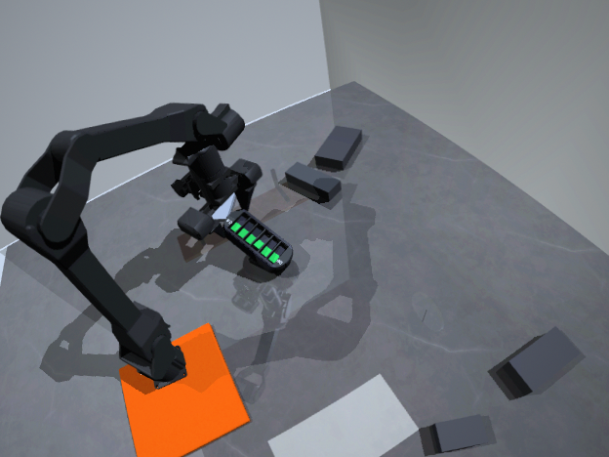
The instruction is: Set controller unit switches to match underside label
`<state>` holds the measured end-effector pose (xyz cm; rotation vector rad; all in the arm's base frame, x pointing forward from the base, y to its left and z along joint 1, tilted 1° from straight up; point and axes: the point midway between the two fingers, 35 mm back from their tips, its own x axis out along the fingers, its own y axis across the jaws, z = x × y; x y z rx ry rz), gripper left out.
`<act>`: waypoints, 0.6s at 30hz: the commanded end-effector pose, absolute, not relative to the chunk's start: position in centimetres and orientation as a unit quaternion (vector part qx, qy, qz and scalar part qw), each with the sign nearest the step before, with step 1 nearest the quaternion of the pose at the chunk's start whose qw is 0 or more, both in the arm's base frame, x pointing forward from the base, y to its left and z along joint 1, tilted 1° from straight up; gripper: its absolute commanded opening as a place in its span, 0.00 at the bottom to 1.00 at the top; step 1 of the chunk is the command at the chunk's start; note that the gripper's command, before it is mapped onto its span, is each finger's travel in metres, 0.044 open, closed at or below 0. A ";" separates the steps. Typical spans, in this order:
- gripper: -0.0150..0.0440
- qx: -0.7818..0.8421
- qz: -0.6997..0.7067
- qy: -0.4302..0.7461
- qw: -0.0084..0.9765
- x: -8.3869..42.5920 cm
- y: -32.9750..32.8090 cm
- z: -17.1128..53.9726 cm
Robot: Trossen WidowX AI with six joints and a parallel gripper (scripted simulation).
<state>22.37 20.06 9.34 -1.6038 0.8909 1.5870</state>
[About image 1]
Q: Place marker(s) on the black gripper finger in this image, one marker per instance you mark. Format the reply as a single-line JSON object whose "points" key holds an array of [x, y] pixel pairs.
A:
{"points": [[244, 195], [218, 229]]}

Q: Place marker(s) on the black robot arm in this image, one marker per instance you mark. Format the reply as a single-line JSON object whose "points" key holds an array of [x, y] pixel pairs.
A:
{"points": [[50, 223]]}

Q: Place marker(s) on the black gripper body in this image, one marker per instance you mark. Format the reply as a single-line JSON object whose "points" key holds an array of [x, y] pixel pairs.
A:
{"points": [[216, 190]]}

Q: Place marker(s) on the dark grey switch panel with green rocker switches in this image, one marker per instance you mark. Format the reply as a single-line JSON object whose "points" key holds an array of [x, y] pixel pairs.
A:
{"points": [[260, 243]]}

